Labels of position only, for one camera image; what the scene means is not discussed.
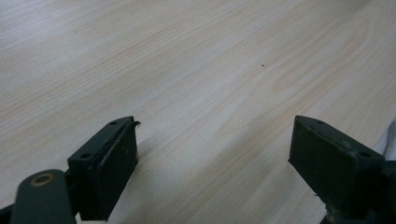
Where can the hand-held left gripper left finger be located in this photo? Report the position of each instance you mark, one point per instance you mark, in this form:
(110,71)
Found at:
(104,174)

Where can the white cloth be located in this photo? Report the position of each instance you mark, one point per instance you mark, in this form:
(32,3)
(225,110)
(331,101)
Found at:
(388,140)

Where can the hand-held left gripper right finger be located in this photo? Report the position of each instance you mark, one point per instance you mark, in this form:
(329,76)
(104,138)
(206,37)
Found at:
(333,168)

